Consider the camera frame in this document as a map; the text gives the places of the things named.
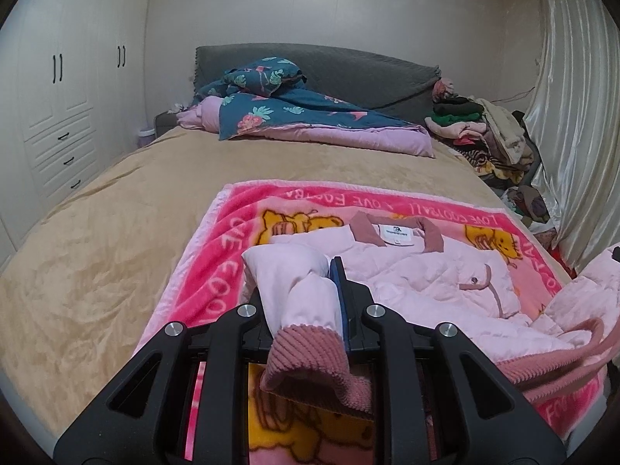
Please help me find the tan bed cover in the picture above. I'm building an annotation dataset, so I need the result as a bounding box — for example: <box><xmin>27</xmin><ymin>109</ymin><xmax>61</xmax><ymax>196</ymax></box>
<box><xmin>0</xmin><ymin>125</ymin><xmax>573</xmax><ymax>439</ymax></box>

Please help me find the pink cartoon bear blanket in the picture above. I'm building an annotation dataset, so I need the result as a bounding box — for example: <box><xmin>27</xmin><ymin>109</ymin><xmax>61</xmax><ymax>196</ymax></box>
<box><xmin>145</xmin><ymin>181</ymin><xmax>606</xmax><ymax>464</ymax></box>

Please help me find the pink quilted jacket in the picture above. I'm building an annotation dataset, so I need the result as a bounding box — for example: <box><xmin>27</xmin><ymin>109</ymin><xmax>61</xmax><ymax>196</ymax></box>
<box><xmin>243</xmin><ymin>212</ymin><xmax>619</xmax><ymax>412</ymax></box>

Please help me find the white wardrobe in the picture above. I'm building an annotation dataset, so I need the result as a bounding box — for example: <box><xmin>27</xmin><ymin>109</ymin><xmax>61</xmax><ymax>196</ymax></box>
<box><xmin>1</xmin><ymin>0</ymin><xmax>148</xmax><ymax>262</ymax></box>

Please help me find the cream satin curtain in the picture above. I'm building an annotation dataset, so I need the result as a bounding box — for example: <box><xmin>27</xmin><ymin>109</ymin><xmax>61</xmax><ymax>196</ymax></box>
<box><xmin>527</xmin><ymin>0</ymin><xmax>619</xmax><ymax>271</ymax></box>

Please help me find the blue floral pink quilt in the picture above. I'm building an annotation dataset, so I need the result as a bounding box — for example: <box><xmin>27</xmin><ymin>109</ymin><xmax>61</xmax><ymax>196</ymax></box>
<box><xmin>177</xmin><ymin>57</ymin><xmax>434</xmax><ymax>157</ymax></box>

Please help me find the dark bedside table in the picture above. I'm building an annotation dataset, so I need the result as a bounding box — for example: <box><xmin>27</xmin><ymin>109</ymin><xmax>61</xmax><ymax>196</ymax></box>
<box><xmin>153</xmin><ymin>111</ymin><xmax>179</xmax><ymax>139</ymax></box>

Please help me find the pile of folded clothes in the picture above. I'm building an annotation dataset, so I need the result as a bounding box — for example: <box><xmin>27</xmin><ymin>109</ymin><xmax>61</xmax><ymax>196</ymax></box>
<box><xmin>425</xmin><ymin>78</ymin><xmax>557</xmax><ymax>251</ymax></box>

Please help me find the dark grey headboard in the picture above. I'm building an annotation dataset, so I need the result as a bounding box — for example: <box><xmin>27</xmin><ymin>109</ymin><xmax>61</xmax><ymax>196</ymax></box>
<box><xmin>193</xmin><ymin>43</ymin><xmax>441</xmax><ymax>124</ymax></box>

